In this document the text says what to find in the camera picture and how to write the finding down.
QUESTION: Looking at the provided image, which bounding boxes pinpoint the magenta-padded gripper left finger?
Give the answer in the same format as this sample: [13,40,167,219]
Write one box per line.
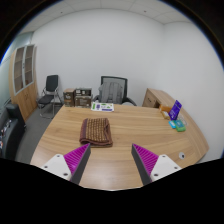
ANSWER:
[41,142,92,186]

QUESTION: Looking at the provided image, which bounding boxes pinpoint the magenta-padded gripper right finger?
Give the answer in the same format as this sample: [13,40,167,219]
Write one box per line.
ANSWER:
[130,142,183,186]

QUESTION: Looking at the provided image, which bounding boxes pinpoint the brown patterned towel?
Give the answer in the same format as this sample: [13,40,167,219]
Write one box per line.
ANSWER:
[78,117,114,149]

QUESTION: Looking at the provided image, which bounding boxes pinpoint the blue small pack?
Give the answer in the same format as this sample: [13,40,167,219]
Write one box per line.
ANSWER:
[167,119,178,130]

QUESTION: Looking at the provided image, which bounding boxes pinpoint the green small pack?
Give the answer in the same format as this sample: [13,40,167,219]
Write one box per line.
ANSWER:
[173,118,187,133]

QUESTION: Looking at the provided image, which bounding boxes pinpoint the orange box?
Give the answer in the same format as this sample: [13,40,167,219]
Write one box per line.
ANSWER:
[158,104,173,121]

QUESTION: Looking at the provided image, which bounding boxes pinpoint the purple standing card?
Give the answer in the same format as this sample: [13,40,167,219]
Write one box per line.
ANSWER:
[167,99,184,121]

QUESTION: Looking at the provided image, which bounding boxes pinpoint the black leather sofa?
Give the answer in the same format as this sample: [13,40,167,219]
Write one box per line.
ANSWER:
[0,102,27,161]

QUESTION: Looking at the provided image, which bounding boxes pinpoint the low wooden side cabinet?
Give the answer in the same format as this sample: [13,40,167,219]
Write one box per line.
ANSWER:
[141,87,178,111]

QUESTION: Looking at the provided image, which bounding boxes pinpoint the wide brown cardboard box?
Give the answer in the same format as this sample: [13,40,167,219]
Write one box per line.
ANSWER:
[73,95,93,109]

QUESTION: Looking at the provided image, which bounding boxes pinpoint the tall brown cardboard box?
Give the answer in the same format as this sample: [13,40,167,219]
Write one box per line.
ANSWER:
[62,87,77,108]

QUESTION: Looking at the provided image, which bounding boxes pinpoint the black printed box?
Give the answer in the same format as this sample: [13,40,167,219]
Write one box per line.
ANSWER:
[74,87,94,99]

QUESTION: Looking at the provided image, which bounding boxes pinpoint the black visitor chair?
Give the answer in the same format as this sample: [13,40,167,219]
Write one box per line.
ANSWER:
[36,74,64,120]

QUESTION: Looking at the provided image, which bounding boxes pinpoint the wooden cabinet with glass doors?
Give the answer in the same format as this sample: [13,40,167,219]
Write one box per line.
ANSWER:
[8,43,39,122]

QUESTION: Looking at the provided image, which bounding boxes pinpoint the grey backpack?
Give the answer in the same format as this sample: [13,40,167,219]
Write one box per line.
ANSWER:
[97,81,125,105]

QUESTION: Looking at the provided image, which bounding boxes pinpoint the black mesh office chair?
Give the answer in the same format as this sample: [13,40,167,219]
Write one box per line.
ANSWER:
[91,75,138,107]

